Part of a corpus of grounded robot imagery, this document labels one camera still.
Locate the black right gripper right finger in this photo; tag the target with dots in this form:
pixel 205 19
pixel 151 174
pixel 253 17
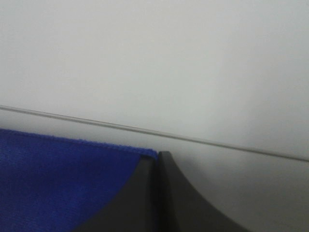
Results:
pixel 183 208

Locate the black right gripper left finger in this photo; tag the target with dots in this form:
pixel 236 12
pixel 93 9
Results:
pixel 133 208

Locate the blue microfibre towel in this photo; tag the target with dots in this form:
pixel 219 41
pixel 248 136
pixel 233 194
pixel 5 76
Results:
pixel 53 184

